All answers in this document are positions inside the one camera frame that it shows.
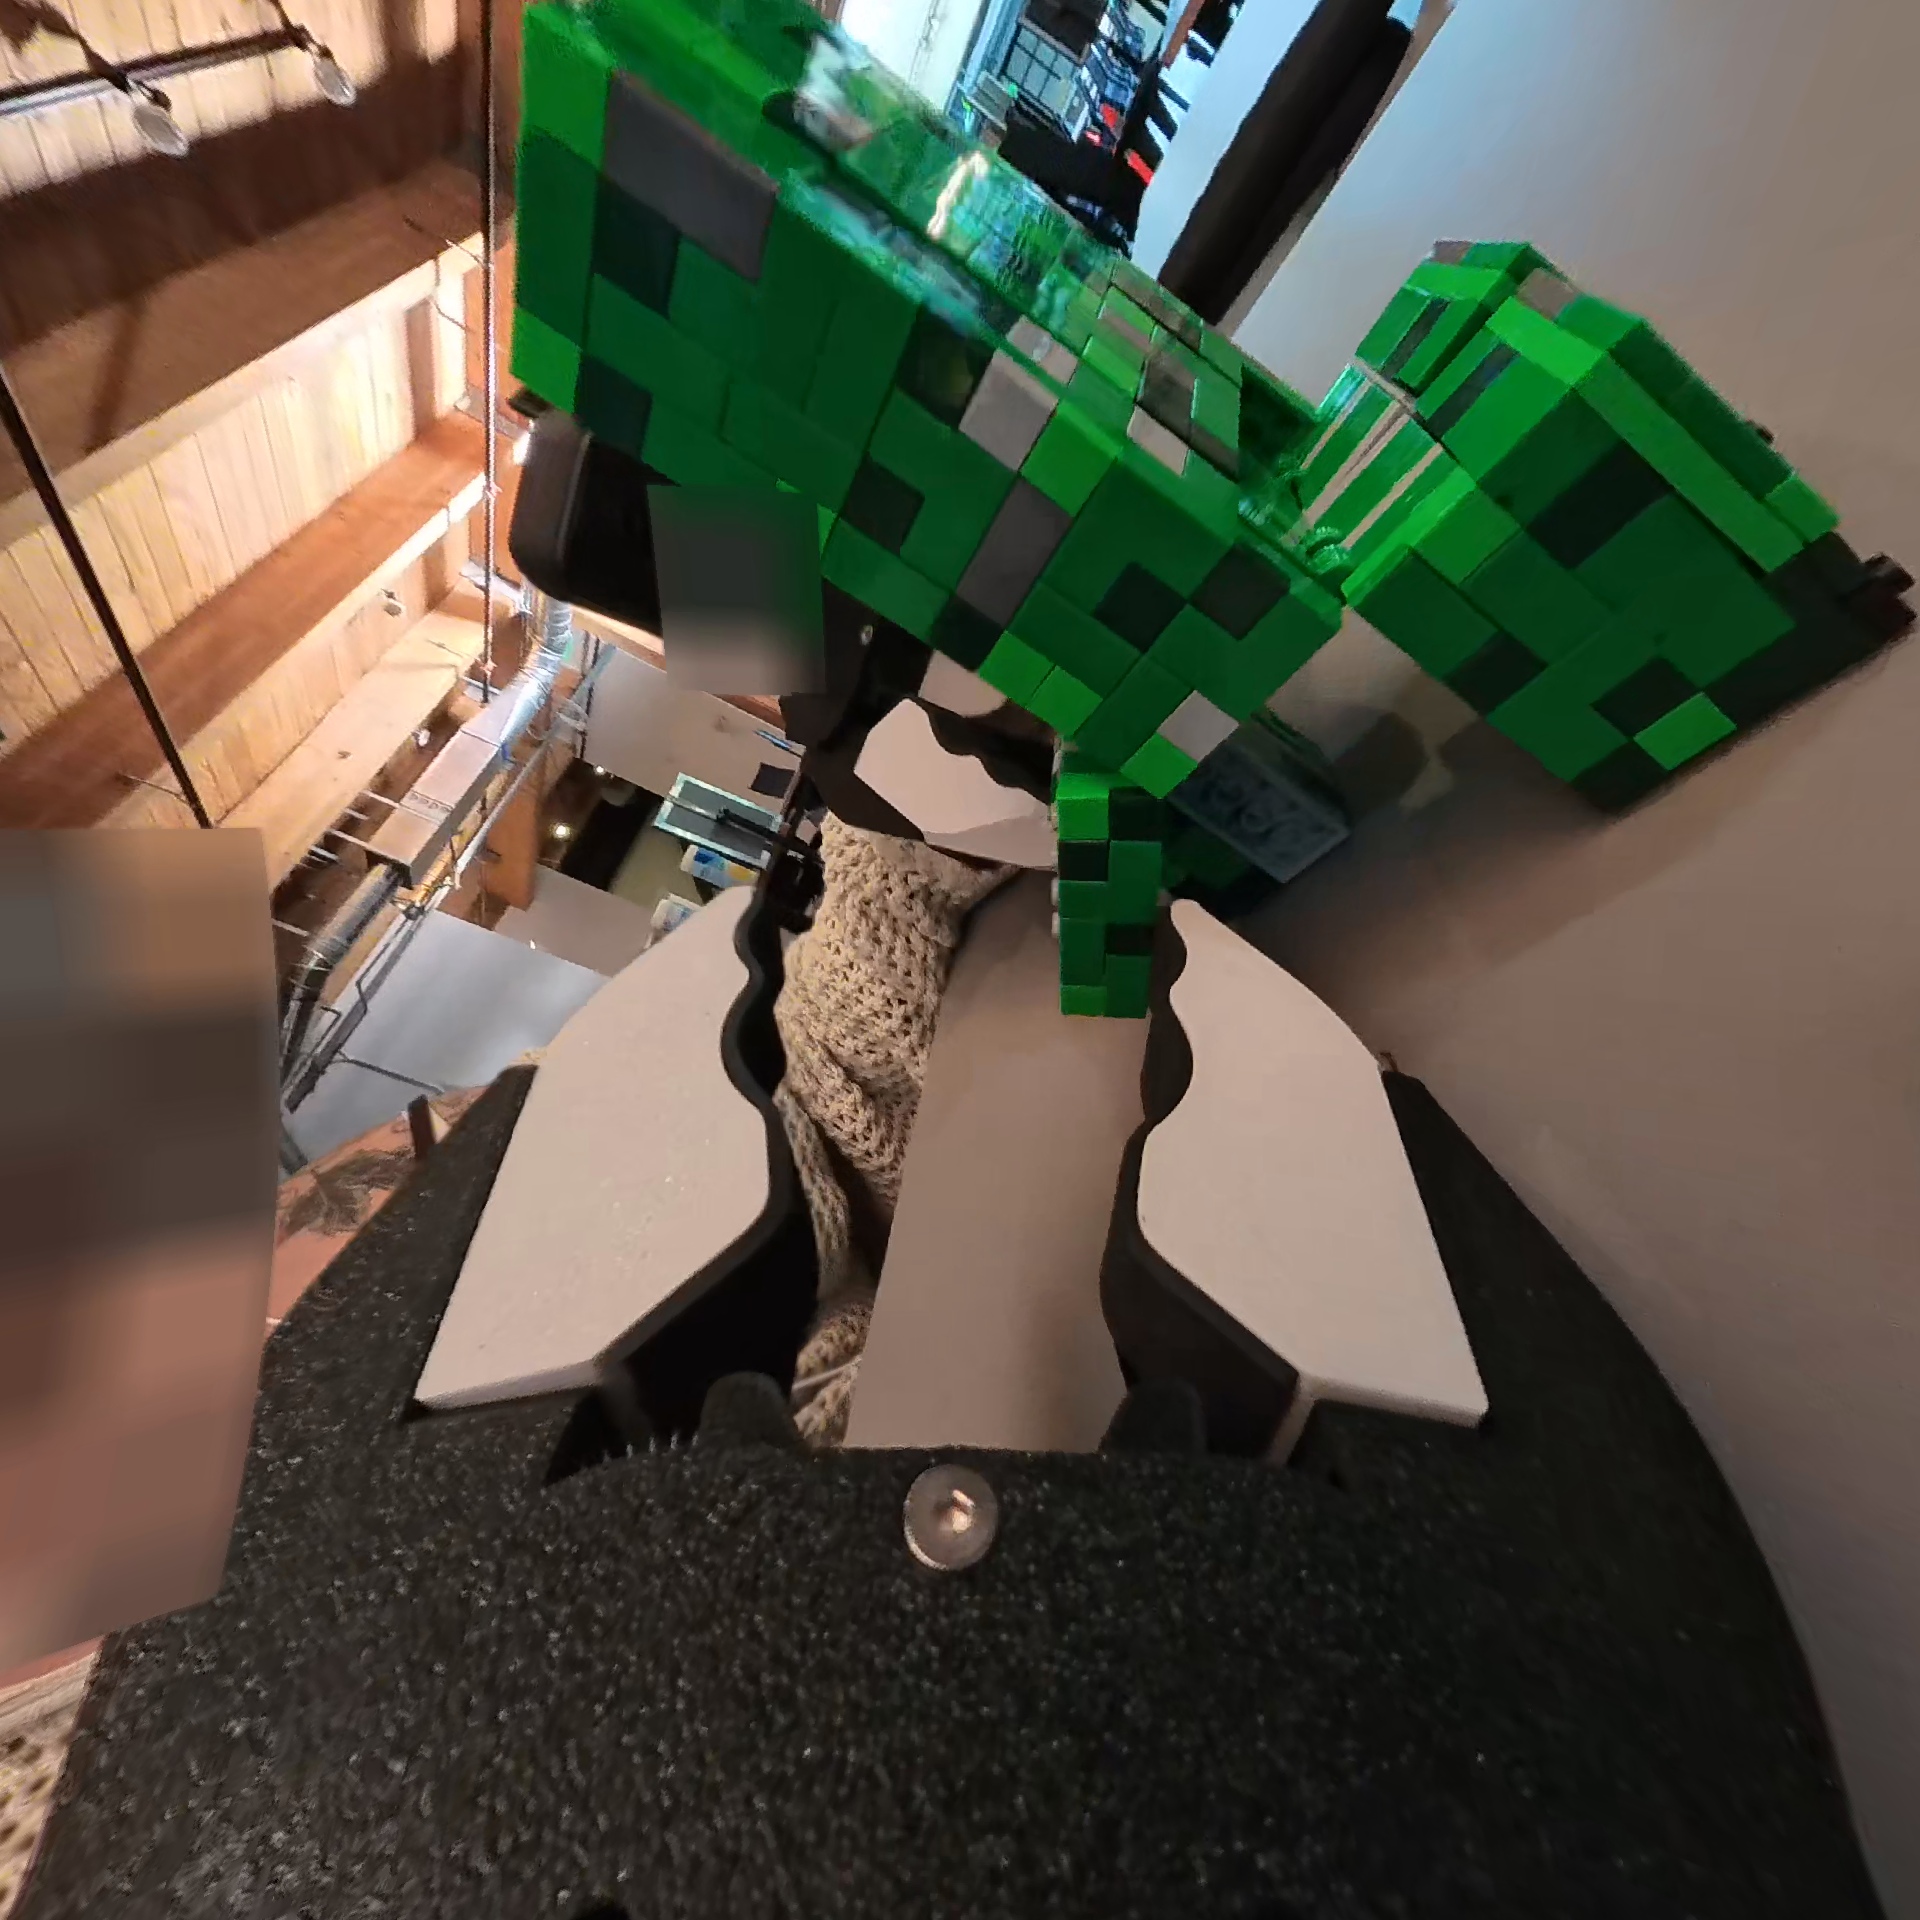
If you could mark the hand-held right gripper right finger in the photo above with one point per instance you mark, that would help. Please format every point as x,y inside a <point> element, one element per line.
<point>1290,1201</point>

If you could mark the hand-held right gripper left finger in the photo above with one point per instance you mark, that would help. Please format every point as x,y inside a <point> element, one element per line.
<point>615,1201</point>

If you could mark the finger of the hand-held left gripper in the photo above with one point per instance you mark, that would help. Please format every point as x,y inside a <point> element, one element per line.
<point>961,802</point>

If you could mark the green lego creeper figure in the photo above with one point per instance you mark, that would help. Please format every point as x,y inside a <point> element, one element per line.
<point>900,375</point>

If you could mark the person's left forearm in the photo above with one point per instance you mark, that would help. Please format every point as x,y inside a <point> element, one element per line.
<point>868,1019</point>

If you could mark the ceiling spotlight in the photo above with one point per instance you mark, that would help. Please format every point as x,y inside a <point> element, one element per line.
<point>159,120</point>
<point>331,75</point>

